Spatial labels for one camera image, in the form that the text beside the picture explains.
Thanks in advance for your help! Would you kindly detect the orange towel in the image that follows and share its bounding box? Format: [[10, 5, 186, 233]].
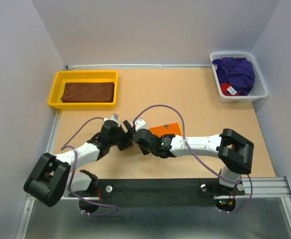
[[149, 122, 182, 137]]

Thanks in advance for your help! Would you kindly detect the brown towel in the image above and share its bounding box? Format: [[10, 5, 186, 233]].
[[61, 82, 115, 103]]

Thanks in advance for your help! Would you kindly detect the purple towel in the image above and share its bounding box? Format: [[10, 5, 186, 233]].
[[212, 57, 256, 96]]

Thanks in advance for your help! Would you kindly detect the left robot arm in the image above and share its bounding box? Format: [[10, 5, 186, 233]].
[[23, 119, 136, 207]]

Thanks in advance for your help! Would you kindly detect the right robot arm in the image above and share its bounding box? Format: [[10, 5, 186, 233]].
[[133, 128, 254, 194]]

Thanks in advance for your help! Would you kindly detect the yellow plastic tray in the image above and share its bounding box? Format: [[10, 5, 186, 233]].
[[48, 70, 119, 111]]

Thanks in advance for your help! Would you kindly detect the red blue towel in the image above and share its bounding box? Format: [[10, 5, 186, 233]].
[[220, 82, 242, 96]]

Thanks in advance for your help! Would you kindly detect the white plastic basket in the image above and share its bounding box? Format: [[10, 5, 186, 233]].
[[210, 51, 268, 103]]

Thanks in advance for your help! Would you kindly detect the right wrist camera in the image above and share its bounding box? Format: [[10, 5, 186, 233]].
[[131, 119, 148, 131]]

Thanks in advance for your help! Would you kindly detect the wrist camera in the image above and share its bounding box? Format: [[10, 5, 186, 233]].
[[103, 114, 119, 124], [131, 119, 148, 131]]

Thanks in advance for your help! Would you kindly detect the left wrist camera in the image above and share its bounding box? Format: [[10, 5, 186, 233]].
[[103, 114, 119, 124]]

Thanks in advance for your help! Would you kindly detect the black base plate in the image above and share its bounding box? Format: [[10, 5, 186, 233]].
[[72, 178, 245, 214]]

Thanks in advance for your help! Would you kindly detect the aluminium frame rail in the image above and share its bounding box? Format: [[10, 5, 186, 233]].
[[25, 175, 291, 200]]

